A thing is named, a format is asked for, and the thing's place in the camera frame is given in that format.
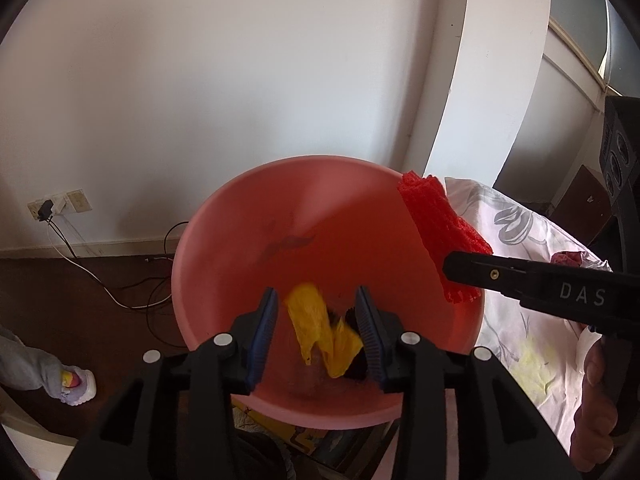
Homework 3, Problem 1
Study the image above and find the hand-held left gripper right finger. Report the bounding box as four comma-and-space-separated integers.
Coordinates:
354, 285, 583, 480

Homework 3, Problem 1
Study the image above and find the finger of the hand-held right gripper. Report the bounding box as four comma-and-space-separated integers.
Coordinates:
442, 251, 613, 306

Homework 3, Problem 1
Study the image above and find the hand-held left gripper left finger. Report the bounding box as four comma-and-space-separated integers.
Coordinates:
57, 287, 281, 480

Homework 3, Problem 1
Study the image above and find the yellow cloth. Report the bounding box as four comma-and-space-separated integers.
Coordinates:
285, 284, 363, 378

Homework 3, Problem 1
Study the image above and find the red knitted cloth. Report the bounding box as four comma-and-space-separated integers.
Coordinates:
397, 172, 493, 306

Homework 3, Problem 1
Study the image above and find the pink plastic basin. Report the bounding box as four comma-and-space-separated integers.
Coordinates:
171, 156, 485, 430

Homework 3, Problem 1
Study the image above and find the person's right hand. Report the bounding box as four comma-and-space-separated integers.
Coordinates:
571, 332, 621, 461

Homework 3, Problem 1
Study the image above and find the white floral bedsheet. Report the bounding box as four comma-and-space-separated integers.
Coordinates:
445, 176, 613, 456

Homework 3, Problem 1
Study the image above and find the dark wooden cabinet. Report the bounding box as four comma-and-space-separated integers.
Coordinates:
555, 164, 614, 247

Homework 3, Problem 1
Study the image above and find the black speaker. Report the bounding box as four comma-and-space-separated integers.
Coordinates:
599, 94, 640, 271

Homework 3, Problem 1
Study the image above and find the window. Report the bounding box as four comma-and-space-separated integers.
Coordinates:
547, 0, 627, 97

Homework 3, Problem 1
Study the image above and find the white board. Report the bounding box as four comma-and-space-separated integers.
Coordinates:
0, 385, 79, 463

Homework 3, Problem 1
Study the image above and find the black cable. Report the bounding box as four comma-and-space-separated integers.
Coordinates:
49, 219, 190, 350

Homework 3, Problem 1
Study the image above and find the white cable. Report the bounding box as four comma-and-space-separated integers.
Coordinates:
46, 220, 175, 309

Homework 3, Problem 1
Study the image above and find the white wall socket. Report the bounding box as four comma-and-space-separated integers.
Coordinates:
27, 189, 91, 221

